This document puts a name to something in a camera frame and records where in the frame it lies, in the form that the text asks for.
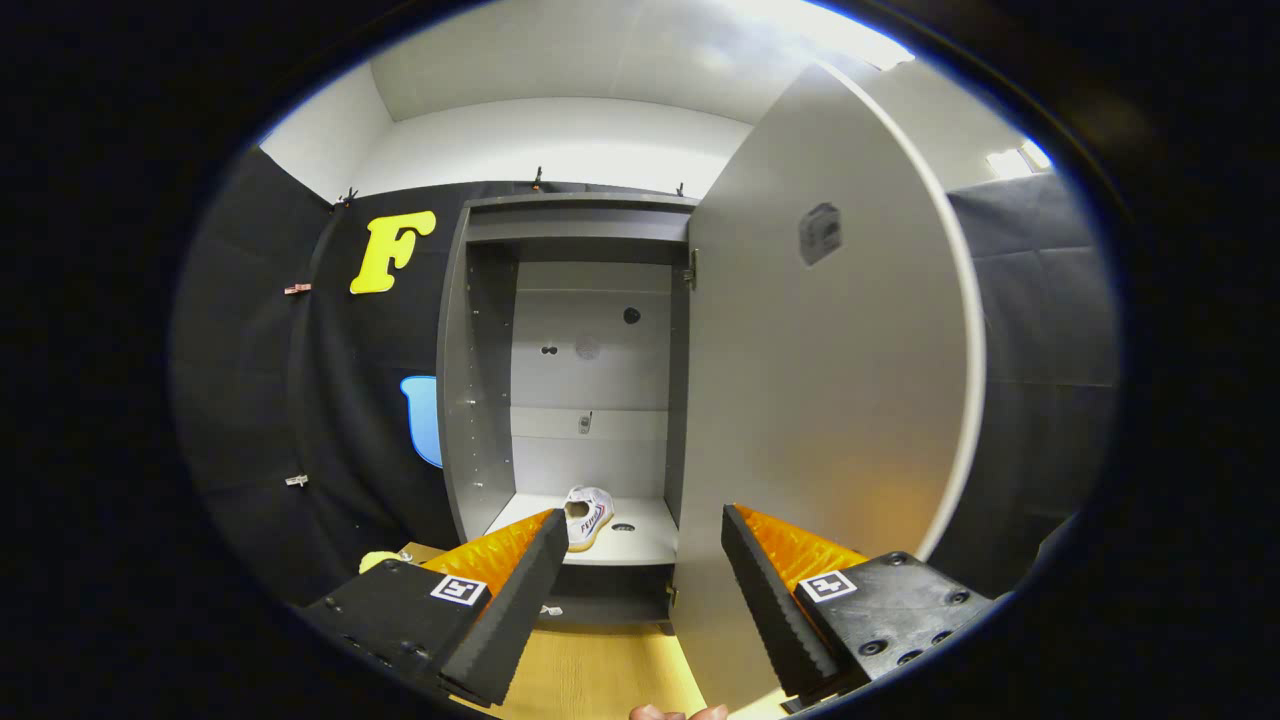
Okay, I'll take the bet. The grey shoe cabinet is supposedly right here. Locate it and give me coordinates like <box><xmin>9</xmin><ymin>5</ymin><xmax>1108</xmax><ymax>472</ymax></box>
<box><xmin>436</xmin><ymin>192</ymin><xmax>701</xmax><ymax>636</ymax></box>

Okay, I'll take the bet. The black backdrop cloth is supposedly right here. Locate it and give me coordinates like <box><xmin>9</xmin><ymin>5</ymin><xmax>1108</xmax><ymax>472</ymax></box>
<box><xmin>170</xmin><ymin>145</ymin><xmax>1121</xmax><ymax>611</ymax></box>

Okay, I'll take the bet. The white shoe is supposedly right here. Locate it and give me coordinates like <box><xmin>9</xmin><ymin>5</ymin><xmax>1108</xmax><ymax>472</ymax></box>
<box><xmin>562</xmin><ymin>486</ymin><xmax>616</xmax><ymax>553</ymax></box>

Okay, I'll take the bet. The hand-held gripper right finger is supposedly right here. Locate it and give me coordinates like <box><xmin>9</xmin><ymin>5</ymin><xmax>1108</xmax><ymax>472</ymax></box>
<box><xmin>720</xmin><ymin>503</ymin><xmax>1001</xmax><ymax>701</ymax></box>

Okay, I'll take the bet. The beige shoe cabinet door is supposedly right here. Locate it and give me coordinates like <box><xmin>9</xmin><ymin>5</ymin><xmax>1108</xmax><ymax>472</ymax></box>
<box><xmin>668</xmin><ymin>62</ymin><xmax>988</xmax><ymax>713</ymax></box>

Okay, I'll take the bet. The small ceiling light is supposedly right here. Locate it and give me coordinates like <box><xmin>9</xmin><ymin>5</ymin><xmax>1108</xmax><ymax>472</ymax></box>
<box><xmin>985</xmin><ymin>140</ymin><xmax>1053</xmax><ymax>181</ymax></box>

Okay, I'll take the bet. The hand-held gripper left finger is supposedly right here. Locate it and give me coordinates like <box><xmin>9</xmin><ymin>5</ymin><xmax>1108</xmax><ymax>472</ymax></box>
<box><xmin>300</xmin><ymin>508</ymin><xmax>571</xmax><ymax>709</ymax></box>

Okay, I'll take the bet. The long ceiling light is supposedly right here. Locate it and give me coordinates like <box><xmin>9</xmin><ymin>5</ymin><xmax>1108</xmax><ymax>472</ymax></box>
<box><xmin>740</xmin><ymin>0</ymin><xmax>916</xmax><ymax>71</ymax></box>

